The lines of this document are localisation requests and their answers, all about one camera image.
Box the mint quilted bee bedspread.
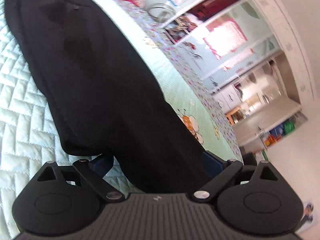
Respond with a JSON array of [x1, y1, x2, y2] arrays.
[[0, 0, 244, 230]]

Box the sliding door wardrobe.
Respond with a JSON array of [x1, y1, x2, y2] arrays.
[[140, 0, 318, 155]]

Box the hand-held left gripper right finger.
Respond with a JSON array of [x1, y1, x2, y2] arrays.
[[192, 151, 279, 202]]

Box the white drawer cabinet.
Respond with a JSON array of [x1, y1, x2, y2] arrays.
[[215, 85, 243, 110]]

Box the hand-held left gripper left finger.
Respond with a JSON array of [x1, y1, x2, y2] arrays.
[[36, 155, 125, 202]]

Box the green bag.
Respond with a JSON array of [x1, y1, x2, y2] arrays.
[[282, 121, 297, 133]]

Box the white door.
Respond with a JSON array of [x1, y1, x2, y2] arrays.
[[232, 97, 303, 148]]

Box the hanging red clothes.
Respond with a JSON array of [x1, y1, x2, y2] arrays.
[[189, 0, 240, 22]]

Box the wooden chair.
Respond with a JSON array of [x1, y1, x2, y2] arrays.
[[225, 106, 247, 125]]

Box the black pants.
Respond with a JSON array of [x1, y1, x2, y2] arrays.
[[4, 0, 220, 194]]

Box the heart print bed sheet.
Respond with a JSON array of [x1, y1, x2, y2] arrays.
[[117, 0, 244, 160]]

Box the uniform portrait photo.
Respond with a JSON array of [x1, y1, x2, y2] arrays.
[[301, 201, 315, 230]]

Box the pile of patterned clothes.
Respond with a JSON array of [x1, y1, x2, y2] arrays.
[[165, 16, 198, 43]]

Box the pile of snack packets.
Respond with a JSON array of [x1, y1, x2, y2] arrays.
[[264, 134, 278, 147]]

